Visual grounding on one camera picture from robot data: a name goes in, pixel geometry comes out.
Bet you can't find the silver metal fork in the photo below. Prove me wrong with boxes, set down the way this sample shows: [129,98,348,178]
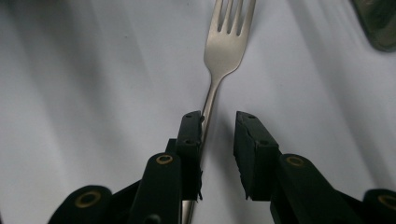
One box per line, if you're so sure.
[181,0,257,224]

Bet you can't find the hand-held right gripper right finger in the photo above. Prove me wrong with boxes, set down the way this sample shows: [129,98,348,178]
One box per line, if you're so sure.
[233,110,365,224]

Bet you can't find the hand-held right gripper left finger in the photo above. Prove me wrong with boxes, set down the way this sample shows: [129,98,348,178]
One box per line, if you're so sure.
[127,110,204,224]

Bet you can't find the smoky clear plastic bin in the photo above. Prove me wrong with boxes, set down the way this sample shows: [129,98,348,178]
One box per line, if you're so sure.
[351,0,396,53]

